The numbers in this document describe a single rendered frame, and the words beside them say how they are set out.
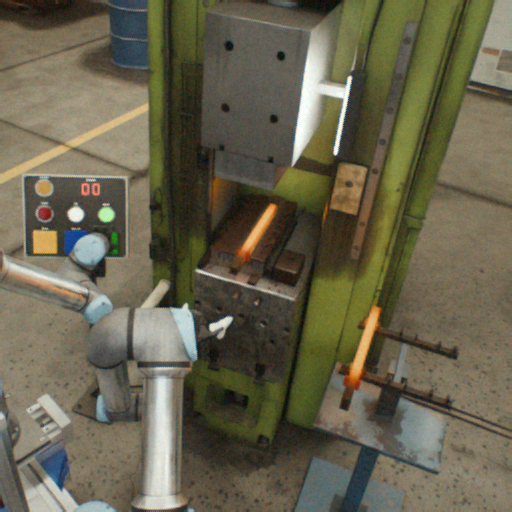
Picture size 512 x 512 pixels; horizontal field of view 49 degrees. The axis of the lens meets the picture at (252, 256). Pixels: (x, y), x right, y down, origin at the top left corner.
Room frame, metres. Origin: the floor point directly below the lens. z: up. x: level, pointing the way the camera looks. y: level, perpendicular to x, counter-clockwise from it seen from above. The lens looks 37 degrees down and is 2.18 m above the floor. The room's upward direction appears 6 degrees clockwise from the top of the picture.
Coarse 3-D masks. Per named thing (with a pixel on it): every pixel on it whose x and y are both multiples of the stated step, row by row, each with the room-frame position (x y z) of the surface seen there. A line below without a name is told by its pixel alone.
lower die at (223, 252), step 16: (240, 208) 1.88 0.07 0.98; (256, 208) 1.88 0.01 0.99; (288, 208) 1.90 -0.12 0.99; (240, 224) 1.76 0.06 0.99; (256, 224) 1.75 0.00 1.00; (272, 224) 1.78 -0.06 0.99; (224, 240) 1.66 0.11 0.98; (240, 240) 1.65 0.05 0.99; (272, 240) 1.67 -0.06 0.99; (224, 256) 1.58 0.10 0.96; (256, 256) 1.57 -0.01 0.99; (256, 272) 1.55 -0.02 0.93
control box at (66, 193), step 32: (32, 192) 1.58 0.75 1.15; (64, 192) 1.59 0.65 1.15; (96, 192) 1.61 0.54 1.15; (128, 192) 1.66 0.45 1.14; (32, 224) 1.52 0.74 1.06; (64, 224) 1.54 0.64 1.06; (96, 224) 1.56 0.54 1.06; (128, 224) 1.60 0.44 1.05; (32, 256) 1.47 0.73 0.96; (64, 256) 1.49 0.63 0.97
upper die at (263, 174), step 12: (216, 156) 1.60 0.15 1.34; (228, 156) 1.59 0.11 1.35; (240, 156) 1.58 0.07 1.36; (216, 168) 1.60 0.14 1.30; (228, 168) 1.59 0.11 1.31; (240, 168) 1.58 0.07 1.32; (252, 168) 1.57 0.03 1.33; (264, 168) 1.56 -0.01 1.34; (276, 168) 1.56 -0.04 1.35; (240, 180) 1.58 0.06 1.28; (252, 180) 1.56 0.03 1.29; (264, 180) 1.55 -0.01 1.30; (276, 180) 1.57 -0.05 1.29
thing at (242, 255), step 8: (272, 208) 1.86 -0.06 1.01; (264, 216) 1.80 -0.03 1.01; (264, 224) 1.75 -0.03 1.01; (256, 232) 1.69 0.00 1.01; (248, 240) 1.63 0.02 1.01; (256, 240) 1.65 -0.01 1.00; (248, 248) 1.59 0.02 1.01; (240, 256) 1.53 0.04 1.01; (248, 256) 1.55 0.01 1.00; (232, 264) 1.48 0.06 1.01; (240, 264) 1.51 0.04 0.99; (232, 272) 1.47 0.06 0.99
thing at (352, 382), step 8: (376, 312) 1.39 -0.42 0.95; (368, 320) 1.35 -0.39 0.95; (376, 320) 1.35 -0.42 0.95; (368, 328) 1.31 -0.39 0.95; (368, 336) 1.27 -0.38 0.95; (360, 344) 1.24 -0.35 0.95; (368, 344) 1.24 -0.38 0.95; (360, 352) 1.20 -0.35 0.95; (360, 360) 1.17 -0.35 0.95; (352, 368) 1.13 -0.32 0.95; (360, 368) 1.14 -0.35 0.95; (352, 376) 1.10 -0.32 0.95; (344, 384) 1.09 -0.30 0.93; (352, 384) 1.07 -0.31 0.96; (360, 384) 1.08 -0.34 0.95; (344, 392) 1.03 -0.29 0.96; (352, 392) 1.04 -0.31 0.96; (344, 400) 1.01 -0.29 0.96; (344, 408) 1.01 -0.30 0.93
